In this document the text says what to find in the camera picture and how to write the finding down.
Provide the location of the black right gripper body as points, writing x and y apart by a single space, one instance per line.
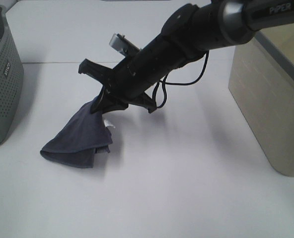
132 76

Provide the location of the beige basket with grey rim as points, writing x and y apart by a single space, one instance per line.
262 84

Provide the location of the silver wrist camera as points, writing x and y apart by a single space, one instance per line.
123 46

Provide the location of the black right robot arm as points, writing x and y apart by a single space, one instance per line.
187 36

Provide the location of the grey perforated plastic basket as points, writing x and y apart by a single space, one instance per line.
11 76

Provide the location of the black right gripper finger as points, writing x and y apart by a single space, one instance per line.
113 104
97 104

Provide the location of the dark grey towel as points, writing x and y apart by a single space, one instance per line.
84 136

